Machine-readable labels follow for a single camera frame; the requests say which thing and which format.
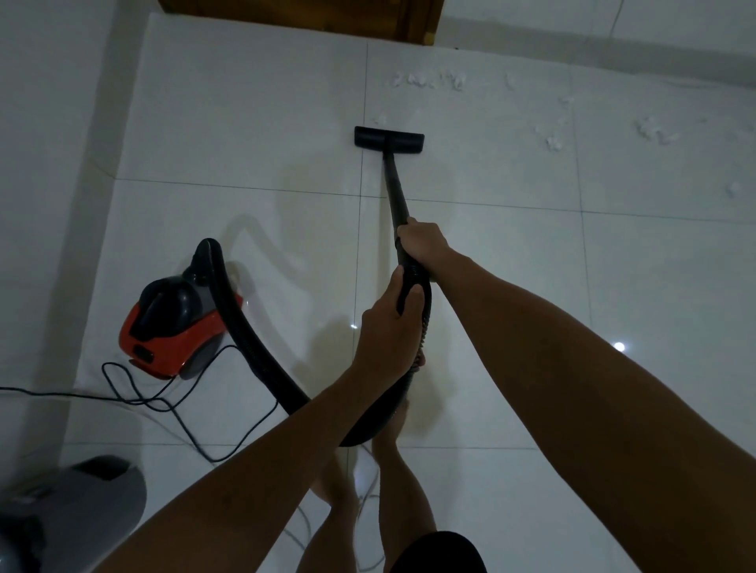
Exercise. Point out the person's left hand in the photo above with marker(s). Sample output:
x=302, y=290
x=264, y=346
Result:
x=387, y=336

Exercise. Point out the person's right hand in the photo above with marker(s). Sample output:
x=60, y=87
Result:
x=425, y=245

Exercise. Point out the red and black vacuum cleaner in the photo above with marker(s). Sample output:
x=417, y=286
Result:
x=177, y=336

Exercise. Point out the person's left forearm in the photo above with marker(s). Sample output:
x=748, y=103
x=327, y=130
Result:
x=248, y=478

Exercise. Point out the person's right forearm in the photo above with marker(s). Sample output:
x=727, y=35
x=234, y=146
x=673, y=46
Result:
x=590, y=413

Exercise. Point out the person's right leg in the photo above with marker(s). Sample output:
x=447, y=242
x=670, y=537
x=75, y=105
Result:
x=404, y=496

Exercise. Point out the person's leg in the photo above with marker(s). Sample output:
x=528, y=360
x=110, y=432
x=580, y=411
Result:
x=333, y=531
x=404, y=496

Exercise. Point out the person's left leg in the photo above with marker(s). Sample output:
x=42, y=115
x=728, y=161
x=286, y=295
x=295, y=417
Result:
x=333, y=531

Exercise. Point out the black shorts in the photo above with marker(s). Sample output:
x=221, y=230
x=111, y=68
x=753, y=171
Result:
x=440, y=555

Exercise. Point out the scattered white paper scraps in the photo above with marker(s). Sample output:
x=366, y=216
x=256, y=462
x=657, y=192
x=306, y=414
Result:
x=650, y=129

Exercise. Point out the brown wooden door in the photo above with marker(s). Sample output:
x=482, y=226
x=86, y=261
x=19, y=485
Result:
x=295, y=15

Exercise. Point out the grey round appliance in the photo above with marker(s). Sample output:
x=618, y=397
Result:
x=77, y=513

